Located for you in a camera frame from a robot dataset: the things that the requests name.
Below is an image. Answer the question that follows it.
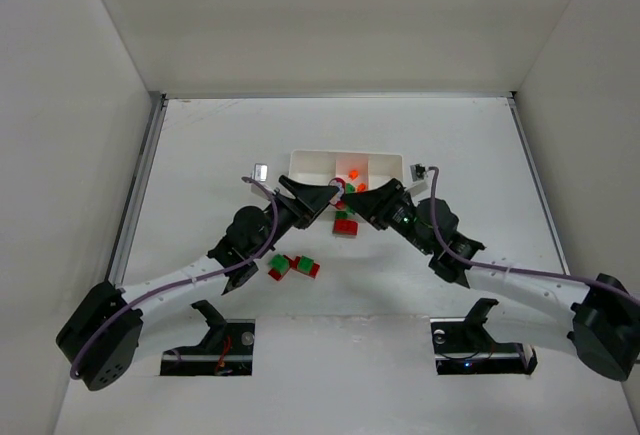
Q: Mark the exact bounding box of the red lego brick middle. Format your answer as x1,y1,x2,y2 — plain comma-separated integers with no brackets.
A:
293,256,320,279

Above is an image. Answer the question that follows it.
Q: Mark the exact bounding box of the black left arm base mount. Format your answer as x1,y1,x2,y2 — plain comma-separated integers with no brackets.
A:
159,300,256,377

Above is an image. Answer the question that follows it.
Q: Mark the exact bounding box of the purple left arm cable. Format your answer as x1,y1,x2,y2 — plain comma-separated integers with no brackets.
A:
68,175,280,381

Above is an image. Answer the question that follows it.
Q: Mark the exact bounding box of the green lego brick middle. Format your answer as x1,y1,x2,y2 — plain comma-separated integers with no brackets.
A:
296,256,315,275

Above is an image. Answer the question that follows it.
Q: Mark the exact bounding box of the white three-compartment plastic container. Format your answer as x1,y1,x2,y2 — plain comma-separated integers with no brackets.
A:
288,150,404,190

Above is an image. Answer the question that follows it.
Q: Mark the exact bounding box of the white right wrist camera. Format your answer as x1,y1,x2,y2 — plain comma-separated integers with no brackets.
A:
410,163,428,182

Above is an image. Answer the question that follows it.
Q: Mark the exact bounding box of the green lego brick left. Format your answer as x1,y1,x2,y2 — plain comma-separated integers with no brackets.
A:
269,254,290,275

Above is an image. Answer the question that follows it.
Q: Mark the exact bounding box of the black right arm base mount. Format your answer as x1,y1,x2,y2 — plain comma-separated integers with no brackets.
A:
430,298,538,376

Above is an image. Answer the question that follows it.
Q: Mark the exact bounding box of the aluminium left table rail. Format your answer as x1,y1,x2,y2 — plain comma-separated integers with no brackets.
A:
104,91,168,287

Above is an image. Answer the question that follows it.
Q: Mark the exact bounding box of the aluminium right table rail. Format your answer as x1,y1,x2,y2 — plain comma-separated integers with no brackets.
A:
507,91,570,275

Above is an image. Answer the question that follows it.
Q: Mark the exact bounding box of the red lego brick left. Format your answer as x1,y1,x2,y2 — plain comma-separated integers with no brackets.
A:
268,255,294,281

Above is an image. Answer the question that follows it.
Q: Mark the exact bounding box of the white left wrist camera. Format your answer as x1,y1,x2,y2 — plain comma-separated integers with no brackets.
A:
252,163,268,182

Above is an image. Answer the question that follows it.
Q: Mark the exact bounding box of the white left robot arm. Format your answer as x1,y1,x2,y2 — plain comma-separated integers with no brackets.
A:
55,176,339,391

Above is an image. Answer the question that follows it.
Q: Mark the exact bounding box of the aluminium table rail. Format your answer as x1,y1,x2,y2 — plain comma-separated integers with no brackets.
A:
104,91,168,287
507,91,570,275

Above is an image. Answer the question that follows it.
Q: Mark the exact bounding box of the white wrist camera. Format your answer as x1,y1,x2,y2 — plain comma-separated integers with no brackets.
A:
410,163,428,182
252,163,268,182

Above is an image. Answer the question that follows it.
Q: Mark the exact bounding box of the red curved lego brick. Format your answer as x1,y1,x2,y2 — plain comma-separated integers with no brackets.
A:
332,219,359,237

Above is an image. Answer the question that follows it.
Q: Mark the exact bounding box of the red lego with flower sticker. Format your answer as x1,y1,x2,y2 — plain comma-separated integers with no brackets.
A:
328,177,346,205

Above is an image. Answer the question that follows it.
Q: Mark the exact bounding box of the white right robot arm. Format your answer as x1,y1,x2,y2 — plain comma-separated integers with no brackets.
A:
342,179,639,381

